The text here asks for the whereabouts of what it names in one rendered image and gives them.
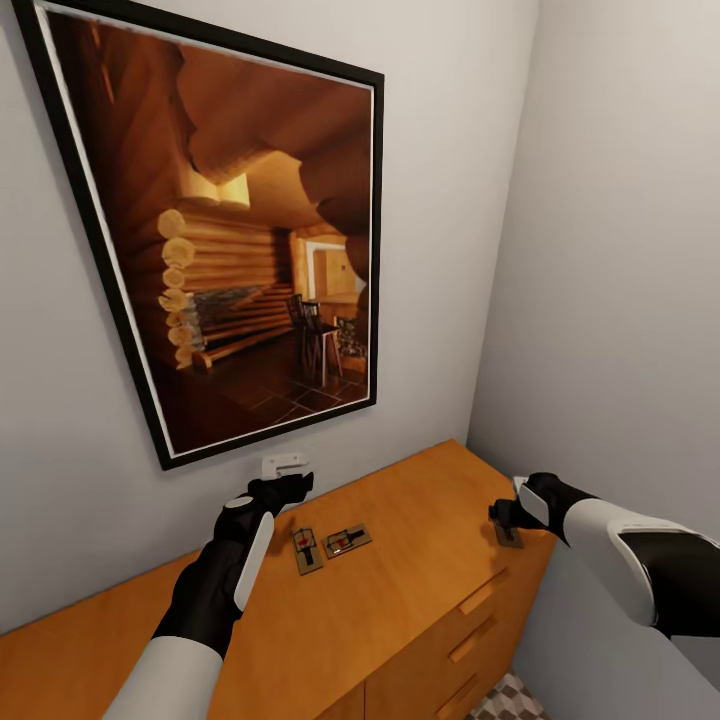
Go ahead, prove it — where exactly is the mousetrap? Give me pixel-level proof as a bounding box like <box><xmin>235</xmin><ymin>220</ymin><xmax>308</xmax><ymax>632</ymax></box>
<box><xmin>322</xmin><ymin>523</ymin><xmax>372</xmax><ymax>560</ymax></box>
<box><xmin>493</xmin><ymin>521</ymin><xmax>523</xmax><ymax>549</ymax></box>
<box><xmin>291</xmin><ymin>525</ymin><xmax>324</xmax><ymax>576</ymax></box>

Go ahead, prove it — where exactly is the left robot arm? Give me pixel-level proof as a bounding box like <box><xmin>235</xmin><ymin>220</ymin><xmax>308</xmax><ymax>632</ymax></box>
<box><xmin>101</xmin><ymin>451</ymin><xmax>314</xmax><ymax>720</ymax></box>

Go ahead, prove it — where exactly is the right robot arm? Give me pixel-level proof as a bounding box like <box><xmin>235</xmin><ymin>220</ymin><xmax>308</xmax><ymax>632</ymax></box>
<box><xmin>489</xmin><ymin>472</ymin><xmax>720</xmax><ymax>693</ymax></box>

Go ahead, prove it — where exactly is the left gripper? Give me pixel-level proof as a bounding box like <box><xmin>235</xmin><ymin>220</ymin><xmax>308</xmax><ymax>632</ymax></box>
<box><xmin>247</xmin><ymin>472</ymin><xmax>314</xmax><ymax>512</ymax></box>

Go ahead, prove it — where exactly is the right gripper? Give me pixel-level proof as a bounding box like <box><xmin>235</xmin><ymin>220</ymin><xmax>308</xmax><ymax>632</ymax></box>
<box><xmin>489</xmin><ymin>497</ymin><xmax>544</xmax><ymax>529</ymax></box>

